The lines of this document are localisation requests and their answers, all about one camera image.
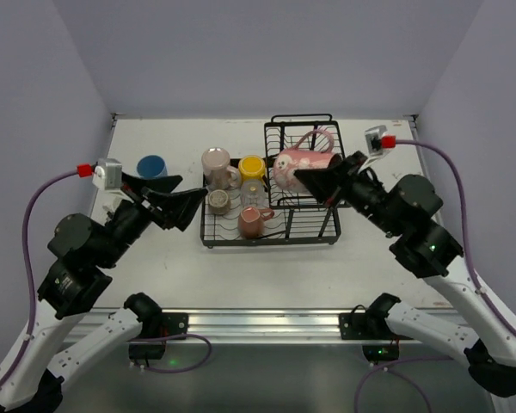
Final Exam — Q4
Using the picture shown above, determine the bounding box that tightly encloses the black wire dish rack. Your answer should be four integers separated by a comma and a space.
200, 114, 345, 249

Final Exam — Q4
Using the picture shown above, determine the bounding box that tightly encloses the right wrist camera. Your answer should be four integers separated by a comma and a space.
364, 125, 388, 157

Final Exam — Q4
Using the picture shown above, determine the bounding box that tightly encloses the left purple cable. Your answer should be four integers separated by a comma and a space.
0, 162, 96, 401

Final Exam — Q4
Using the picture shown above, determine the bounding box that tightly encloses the pink floral mug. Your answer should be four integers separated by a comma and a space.
272, 129, 341, 193

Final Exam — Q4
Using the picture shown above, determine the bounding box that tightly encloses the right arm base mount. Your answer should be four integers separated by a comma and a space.
338, 293, 409, 365

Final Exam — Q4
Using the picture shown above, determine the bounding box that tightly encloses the tall beige pink mug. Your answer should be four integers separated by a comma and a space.
201, 147, 242, 190

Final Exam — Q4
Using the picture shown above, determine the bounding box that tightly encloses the aluminium mounting rail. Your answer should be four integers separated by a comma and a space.
163, 309, 350, 343

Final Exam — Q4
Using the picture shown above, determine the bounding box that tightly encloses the blue plastic cup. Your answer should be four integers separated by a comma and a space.
136, 155, 168, 179

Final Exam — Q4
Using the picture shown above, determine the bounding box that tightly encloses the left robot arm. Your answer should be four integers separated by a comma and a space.
0, 173, 207, 412

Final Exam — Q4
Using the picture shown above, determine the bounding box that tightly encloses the speckled small ceramic cup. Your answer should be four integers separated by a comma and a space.
208, 189, 231, 215

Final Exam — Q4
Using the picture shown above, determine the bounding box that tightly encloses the clear glass cup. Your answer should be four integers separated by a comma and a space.
240, 179, 267, 208

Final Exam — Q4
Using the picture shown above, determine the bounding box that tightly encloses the dusty pink faceted mug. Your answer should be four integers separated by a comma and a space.
237, 206, 274, 239

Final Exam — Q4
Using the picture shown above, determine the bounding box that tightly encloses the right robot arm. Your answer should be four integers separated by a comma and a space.
294, 151, 516, 398

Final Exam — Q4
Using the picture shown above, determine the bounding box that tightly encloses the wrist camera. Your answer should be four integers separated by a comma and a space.
92, 158, 122, 192
364, 125, 388, 157

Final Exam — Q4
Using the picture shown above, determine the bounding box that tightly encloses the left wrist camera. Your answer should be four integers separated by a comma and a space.
92, 158, 122, 192

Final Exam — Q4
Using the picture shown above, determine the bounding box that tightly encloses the yellow mug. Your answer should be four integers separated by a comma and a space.
237, 155, 267, 183

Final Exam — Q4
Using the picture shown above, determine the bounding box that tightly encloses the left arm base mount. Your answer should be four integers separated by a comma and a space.
128, 312, 188, 366

